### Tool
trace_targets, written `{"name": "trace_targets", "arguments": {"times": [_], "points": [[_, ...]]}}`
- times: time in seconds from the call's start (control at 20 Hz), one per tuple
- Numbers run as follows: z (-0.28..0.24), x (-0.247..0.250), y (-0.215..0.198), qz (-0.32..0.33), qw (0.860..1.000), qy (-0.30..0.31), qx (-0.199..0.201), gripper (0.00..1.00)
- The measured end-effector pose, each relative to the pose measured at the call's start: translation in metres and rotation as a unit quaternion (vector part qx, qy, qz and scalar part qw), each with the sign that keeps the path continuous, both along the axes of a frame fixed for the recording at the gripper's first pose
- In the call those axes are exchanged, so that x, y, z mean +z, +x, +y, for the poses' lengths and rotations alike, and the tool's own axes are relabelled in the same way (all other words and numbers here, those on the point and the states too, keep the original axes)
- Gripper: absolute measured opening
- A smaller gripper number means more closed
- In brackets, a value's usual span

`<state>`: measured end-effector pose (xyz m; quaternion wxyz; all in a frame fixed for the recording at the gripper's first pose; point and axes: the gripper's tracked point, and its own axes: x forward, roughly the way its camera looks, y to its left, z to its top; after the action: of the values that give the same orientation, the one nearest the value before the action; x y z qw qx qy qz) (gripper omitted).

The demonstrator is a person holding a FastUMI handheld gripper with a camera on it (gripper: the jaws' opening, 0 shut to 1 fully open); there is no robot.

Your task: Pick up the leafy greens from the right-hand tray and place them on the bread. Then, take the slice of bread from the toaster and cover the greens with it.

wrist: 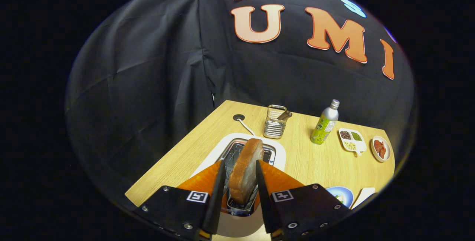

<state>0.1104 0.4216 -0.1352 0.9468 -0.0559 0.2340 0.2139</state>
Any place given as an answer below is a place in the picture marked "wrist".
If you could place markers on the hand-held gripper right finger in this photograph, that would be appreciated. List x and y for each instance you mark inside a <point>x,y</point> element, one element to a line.
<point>304,211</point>

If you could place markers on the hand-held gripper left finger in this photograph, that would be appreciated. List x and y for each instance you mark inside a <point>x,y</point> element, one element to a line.
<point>178,211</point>

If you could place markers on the rounded toasted bread slice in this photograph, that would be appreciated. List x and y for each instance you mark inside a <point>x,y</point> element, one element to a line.
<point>245,170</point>

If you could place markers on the blue plate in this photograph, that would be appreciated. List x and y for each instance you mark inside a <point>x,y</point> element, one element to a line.
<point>349,194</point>

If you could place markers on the white toaster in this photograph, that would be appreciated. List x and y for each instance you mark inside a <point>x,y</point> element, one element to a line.
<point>279,155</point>

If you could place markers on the white rectangular plate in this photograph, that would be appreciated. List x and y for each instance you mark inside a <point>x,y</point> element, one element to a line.
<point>363,195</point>

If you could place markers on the pile of yellow beans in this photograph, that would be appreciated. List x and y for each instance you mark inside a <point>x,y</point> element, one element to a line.
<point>350,145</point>

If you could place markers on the pile of dark beans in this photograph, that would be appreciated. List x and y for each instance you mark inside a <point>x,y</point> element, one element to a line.
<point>345,135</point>

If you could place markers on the white divided dish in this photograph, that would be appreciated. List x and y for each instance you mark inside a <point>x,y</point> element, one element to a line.
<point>362,145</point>

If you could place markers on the silver green bottle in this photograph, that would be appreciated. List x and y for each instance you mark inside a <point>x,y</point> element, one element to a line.
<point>324,124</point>

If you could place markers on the pile of green beans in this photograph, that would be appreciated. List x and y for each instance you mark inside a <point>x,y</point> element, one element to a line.
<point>356,136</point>

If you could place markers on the brown meat piece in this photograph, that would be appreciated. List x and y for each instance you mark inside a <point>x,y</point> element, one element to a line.
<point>377,145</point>
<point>382,152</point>

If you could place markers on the white round plate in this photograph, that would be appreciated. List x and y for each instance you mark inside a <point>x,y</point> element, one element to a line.
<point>388,148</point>

